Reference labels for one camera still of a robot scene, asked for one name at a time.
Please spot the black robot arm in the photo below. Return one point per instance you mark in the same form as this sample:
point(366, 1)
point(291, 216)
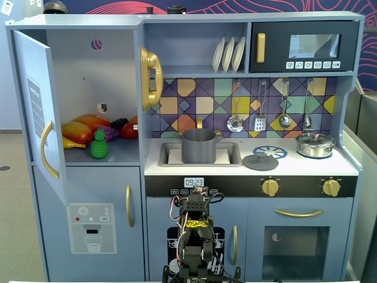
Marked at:
point(194, 250)

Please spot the blue cabinet door shopping list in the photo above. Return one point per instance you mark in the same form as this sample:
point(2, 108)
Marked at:
point(23, 59)

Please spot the gray plastic pot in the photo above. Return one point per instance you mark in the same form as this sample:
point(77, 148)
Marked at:
point(198, 150)

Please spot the gold faucet spout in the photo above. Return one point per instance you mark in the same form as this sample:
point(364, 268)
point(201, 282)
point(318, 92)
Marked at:
point(199, 122)

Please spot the gray toy sink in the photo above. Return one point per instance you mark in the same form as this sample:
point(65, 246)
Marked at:
point(165, 153)

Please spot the digital clock display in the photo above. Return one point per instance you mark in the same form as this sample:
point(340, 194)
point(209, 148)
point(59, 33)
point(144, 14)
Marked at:
point(193, 182)

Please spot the steel skimmer spoon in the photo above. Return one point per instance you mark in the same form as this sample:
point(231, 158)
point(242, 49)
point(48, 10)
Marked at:
point(235, 124)

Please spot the orange toy fruit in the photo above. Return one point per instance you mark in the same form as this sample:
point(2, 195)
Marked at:
point(135, 119)

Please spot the red toy tomato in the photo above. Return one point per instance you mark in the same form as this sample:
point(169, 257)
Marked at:
point(128, 131)

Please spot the black toy grapes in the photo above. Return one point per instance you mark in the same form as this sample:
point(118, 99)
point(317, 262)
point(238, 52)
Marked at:
point(119, 123)

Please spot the steel slotted spatula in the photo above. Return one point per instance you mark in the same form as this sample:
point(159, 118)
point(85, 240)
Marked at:
point(259, 124)

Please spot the gray pot lid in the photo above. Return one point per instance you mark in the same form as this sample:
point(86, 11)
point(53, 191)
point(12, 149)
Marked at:
point(259, 165)

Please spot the purple toy grapes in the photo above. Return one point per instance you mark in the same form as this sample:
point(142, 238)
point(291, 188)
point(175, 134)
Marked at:
point(112, 134)

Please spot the blue dishwasher door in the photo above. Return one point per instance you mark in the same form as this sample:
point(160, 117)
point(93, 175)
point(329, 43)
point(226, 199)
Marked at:
point(156, 221)

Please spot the white toy plate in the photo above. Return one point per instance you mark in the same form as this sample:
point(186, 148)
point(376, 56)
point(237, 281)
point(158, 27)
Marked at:
point(227, 54)
point(218, 56)
point(238, 54)

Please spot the gold toy telephone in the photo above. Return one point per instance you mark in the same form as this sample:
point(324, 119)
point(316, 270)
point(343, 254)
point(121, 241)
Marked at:
point(151, 59)

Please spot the gold stove knob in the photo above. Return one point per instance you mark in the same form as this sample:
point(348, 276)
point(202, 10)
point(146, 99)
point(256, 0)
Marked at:
point(331, 187)
point(270, 187)

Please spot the large orange red mango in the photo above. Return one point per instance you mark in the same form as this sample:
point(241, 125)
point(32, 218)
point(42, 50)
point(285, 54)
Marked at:
point(94, 121)

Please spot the steel ladle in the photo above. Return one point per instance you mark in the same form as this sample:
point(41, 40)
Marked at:
point(284, 121)

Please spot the yellow red mango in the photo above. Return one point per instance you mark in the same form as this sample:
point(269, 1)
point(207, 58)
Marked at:
point(76, 132)

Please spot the blue oven door with window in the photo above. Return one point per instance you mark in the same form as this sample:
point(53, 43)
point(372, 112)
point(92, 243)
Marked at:
point(256, 236)

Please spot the yellow toy banana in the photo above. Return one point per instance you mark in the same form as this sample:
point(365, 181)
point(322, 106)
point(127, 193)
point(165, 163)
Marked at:
point(70, 144)

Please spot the small steel spoon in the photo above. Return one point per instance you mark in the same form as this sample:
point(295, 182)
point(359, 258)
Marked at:
point(307, 121)

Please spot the steel pot with lid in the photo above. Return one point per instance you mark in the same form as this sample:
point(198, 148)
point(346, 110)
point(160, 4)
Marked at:
point(315, 147)

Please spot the black microwave door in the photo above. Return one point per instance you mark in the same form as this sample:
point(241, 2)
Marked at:
point(274, 44)

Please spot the wide black round object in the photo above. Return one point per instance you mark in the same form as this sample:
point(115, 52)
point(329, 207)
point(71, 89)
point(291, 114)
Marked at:
point(176, 10)

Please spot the small black cylinder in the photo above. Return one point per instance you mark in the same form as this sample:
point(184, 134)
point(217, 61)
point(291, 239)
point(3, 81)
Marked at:
point(149, 10)

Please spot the blue fridge door ice dispenser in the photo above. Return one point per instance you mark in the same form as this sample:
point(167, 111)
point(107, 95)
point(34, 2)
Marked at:
point(59, 188)

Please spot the blue wooden play kitchen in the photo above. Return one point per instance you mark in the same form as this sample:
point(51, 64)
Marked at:
point(346, 85)

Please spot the gray partition panel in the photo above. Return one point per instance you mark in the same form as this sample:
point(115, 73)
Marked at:
point(365, 177)

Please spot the dark round floor disc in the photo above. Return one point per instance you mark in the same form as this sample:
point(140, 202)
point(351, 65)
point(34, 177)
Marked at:
point(4, 168)

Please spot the black helmet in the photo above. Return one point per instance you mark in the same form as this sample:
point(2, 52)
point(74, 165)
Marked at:
point(56, 7)

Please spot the white wall socket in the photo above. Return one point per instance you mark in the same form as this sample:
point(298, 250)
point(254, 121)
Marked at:
point(7, 8)
point(36, 2)

